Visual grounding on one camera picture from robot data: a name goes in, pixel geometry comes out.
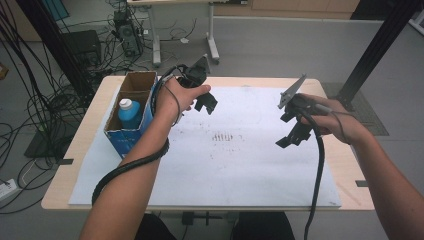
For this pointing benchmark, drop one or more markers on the white desk with legs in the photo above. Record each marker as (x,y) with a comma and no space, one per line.
(213,40)

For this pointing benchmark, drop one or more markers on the black metal stand post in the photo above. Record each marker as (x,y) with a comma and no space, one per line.
(376,53)
(56,50)

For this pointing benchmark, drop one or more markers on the person's left hand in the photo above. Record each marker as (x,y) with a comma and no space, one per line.
(173,100)

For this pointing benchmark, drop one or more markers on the person's leg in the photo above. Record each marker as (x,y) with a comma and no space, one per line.
(263,228)
(155,230)

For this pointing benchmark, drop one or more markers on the person's right leg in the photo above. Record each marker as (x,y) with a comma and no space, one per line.
(263,228)

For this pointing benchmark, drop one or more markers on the person's left leg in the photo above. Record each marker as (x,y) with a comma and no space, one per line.
(155,230)

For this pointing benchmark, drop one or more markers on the person's right hand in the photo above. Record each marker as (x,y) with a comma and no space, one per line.
(340,121)

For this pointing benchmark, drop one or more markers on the blue panel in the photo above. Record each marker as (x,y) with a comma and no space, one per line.
(56,8)

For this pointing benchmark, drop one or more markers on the grey floor mat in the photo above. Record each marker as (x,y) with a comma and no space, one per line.
(370,116)

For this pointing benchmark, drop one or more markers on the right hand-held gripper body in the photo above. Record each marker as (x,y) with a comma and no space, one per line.
(296,103)

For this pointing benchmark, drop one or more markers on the black computer tower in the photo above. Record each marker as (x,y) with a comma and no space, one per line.
(128,33)

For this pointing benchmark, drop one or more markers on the wooden cabinet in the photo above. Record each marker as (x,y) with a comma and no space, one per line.
(300,8)

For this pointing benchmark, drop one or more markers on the blue bottle with white cap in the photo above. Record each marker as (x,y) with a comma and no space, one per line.
(129,115)

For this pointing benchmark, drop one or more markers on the blue cardboard box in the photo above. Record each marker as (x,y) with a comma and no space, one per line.
(126,141)

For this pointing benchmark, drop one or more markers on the grey metal bracket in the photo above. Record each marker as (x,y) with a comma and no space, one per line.
(65,161)
(361,183)

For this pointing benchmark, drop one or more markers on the white power strip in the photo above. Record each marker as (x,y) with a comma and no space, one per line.
(7,189)

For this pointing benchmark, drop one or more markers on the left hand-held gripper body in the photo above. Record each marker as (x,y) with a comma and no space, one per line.
(191,76)

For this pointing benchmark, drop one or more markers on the black box on floor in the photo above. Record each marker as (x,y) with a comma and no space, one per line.
(81,45)

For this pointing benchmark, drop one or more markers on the black floor mat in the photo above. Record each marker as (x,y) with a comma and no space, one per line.
(43,146)

